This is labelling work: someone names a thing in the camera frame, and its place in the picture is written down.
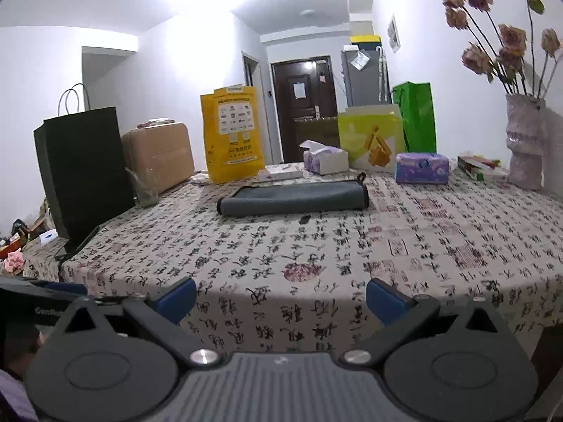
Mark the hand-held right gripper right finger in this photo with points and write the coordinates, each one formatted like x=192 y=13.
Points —
x=387 y=301

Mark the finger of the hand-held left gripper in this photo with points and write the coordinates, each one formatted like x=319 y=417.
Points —
x=66 y=289

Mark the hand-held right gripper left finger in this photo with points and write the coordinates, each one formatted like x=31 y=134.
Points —
x=175 y=301

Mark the grey towel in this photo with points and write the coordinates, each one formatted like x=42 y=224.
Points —
x=292 y=198

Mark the pink soft toy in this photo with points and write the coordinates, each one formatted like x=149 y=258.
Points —
x=13 y=261

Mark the small white blue box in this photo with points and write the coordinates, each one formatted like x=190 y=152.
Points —
x=46 y=237

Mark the printed tablecloth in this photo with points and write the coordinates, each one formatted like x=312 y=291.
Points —
x=334 y=250

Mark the person's purple clothing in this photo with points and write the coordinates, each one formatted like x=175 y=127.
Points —
x=13 y=398

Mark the black paper bag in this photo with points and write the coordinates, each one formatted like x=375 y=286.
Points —
x=83 y=176

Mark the clear glass cup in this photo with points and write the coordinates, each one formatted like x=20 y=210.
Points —
x=143 y=187

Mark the blue purple tissue pack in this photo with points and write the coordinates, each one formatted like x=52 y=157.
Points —
x=421 y=168

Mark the tan suitcase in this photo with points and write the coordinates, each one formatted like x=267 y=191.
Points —
x=159 y=156

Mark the white purple tissue box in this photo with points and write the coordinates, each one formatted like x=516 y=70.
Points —
x=324 y=158

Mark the yellow-green gift bag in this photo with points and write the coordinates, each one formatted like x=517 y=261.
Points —
x=369 y=140

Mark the green red box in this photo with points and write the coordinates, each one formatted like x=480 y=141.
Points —
x=477 y=166

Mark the flat white box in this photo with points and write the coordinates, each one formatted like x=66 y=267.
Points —
x=281 y=171

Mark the yellow paper bag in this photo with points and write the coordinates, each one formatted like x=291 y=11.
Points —
x=233 y=134

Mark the brown cabinet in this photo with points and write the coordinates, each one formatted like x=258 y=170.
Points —
x=317 y=134

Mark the green paper bag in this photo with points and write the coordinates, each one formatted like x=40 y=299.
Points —
x=418 y=116

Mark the white textured vase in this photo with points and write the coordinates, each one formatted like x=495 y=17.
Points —
x=525 y=140

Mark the dark brown door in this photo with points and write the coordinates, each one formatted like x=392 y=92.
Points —
x=303 y=96

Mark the grey refrigerator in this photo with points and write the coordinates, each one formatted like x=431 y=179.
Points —
x=363 y=74

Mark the yellow black box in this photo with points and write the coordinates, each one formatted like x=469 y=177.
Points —
x=364 y=38

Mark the dried pink flowers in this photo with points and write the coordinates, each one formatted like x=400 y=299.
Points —
x=512 y=37

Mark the wall poster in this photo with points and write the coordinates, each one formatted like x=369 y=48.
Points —
x=394 y=33

